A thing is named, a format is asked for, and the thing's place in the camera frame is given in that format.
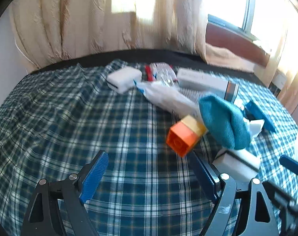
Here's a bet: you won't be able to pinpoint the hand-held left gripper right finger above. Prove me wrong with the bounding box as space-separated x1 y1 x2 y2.
189 152 280 236

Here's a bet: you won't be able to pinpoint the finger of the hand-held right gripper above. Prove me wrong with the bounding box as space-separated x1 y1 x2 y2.
279 154 298 176
244 100 276 133

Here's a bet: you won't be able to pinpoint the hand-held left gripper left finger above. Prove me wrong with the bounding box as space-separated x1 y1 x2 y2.
21 150 109 236

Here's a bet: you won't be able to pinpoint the small white foam block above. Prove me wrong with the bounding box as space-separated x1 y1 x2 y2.
242 117 265 138

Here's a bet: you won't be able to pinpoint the white sponge with black layer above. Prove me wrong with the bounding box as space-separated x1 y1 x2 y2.
212 148 262 182
107 67 143 94

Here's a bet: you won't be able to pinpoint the teal cloth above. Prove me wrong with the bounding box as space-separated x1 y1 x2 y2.
198 93 252 150

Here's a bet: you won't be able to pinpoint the orange and yellow toy block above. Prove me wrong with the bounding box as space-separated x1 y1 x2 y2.
166 115 208 158

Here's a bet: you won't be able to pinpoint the long white box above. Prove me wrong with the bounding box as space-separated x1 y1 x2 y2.
177 68 239 102

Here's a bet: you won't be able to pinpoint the white plastic packet blue ends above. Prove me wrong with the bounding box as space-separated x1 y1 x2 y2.
134 80 203 123

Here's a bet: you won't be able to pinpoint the red and white snack packet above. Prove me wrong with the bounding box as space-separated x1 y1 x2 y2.
143 65 156 82
151 63 177 80

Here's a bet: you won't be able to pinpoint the plaid blanket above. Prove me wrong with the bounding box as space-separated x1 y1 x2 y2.
0 59 298 236

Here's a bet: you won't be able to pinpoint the narrow beige curtain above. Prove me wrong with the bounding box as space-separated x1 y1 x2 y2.
262 0 298 115

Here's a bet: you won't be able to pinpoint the beige cloth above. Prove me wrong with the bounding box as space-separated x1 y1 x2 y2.
205 43 261 74

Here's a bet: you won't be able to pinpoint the brown wooden windowsill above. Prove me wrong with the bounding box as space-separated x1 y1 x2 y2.
205 14 271 67

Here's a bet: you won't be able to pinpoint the black mattress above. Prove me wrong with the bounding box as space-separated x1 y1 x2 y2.
29 49 266 80

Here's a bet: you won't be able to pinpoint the window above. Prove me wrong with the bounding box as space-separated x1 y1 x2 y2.
203 0 289 45

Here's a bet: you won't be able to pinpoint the wide beige curtain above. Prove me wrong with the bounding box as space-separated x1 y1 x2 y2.
8 0 209 72

